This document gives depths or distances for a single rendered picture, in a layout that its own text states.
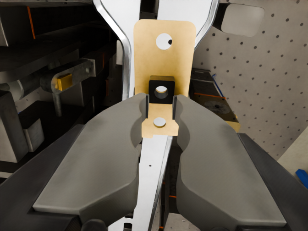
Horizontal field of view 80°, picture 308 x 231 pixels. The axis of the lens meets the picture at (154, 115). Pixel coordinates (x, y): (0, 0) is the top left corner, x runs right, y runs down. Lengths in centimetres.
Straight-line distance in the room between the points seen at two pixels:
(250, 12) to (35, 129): 42
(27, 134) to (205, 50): 58
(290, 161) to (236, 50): 169
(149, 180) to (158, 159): 10
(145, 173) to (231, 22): 44
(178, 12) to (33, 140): 33
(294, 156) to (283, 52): 156
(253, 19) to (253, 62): 36
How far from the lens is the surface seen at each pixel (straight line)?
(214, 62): 72
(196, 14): 38
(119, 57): 41
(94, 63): 43
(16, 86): 38
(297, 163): 232
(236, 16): 41
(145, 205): 71
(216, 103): 47
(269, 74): 81
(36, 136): 37
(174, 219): 71
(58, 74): 36
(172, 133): 15
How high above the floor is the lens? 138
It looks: 58 degrees down
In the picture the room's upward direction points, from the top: 173 degrees counter-clockwise
